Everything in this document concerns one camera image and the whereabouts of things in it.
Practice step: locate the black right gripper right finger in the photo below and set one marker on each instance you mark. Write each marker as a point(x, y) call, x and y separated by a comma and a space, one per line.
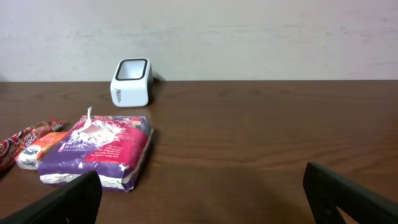
point(328, 192)

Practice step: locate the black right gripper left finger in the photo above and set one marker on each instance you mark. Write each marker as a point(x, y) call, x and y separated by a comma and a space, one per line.
point(76, 202)

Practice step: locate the small orange tissue packet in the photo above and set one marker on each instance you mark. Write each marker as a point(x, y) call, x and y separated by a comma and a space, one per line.
point(30, 157)

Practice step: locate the purple red tissue pack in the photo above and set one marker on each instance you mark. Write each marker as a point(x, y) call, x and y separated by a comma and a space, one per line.
point(113, 146)

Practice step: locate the orange chocolate bar wrapper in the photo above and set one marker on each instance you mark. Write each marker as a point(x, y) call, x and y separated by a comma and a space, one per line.
point(14, 145)

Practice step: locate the white barcode scanner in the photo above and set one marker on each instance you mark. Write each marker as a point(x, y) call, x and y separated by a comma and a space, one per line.
point(132, 83)

